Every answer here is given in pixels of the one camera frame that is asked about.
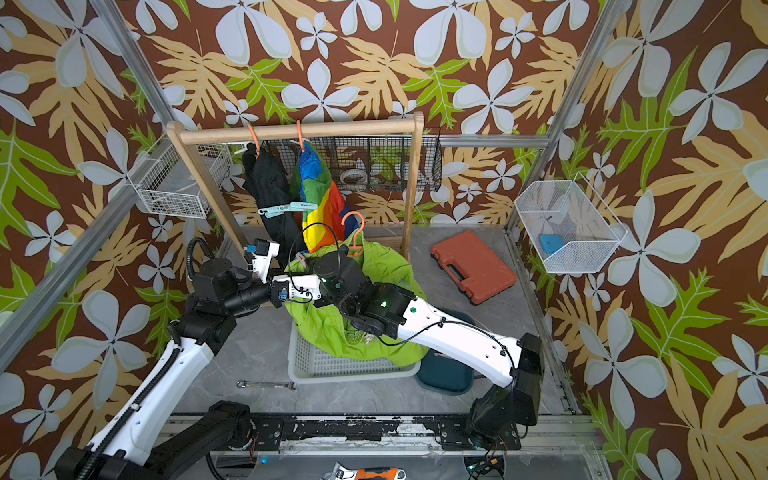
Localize lime green shorts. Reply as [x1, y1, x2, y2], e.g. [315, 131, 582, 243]
[284, 233, 428, 367]

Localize orange hanger of green shorts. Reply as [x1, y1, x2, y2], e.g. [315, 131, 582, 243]
[341, 211, 365, 257]

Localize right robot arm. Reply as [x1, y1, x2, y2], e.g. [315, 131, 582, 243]
[308, 246, 544, 450]

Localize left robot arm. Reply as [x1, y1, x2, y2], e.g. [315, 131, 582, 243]
[54, 239, 279, 479]

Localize rainbow striped shorts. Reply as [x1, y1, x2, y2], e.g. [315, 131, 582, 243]
[290, 140, 357, 253]

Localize black shorts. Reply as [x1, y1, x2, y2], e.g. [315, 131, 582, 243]
[242, 143, 305, 268]

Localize orange hanger of rainbow shorts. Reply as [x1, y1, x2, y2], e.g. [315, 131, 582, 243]
[296, 120, 306, 152]

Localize orange hanger of black shorts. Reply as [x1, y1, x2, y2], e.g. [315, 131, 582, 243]
[247, 123, 261, 159]

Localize mint clothespin right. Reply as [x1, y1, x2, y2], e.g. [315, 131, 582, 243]
[288, 202, 318, 212]

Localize mint clothespin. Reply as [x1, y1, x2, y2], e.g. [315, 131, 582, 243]
[288, 202, 318, 212]
[258, 202, 303, 218]

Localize red plastic tool case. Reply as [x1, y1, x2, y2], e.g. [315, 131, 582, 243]
[431, 231, 518, 305]

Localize mint clothespin left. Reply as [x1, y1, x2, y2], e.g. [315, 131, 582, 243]
[258, 202, 303, 218]

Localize wooden clothes rack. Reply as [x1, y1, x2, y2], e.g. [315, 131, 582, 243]
[167, 112, 424, 259]

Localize dark teal tray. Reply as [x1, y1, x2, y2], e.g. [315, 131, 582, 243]
[415, 308, 478, 396]

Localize white plastic laundry basket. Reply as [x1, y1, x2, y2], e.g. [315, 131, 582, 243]
[288, 325, 421, 385]

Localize blue object in basket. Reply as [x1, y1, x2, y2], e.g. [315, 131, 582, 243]
[539, 234, 566, 256]

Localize white mesh basket right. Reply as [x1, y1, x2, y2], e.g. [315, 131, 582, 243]
[515, 179, 628, 275]

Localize small silver wrench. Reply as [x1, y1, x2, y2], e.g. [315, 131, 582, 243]
[236, 379, 296, 391]

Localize black wire basket back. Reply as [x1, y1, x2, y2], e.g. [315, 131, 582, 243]
[261, 135, 444, 193]

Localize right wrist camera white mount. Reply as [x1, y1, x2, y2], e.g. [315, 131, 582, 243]
[270, 274, 321, 303]

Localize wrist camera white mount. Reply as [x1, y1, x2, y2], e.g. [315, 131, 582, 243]
[270, 274, 321, 303]
[243, 239, 280, 283]

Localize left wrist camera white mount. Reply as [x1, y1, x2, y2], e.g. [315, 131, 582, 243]
[243, 239, 280, 283]

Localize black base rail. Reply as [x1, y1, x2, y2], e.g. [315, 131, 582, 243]
[143, 398, 523, 475]

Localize white wire basket left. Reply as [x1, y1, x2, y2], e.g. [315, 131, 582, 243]
[132, 137, 211, 219]

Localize orange handled adjustable wrench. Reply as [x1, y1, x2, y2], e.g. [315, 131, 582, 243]
[321, 463, 407, 480]

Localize aluminium frame post left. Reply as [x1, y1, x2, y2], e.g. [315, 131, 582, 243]
[1, 1, 174, 372]

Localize aluminium frame post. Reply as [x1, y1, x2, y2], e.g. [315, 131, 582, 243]
[513, 1, 633, 197]
[1, 1, 174, 372]

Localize aluminium frame post right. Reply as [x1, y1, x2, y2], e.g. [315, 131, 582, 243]
[513, 1, 633, 197]

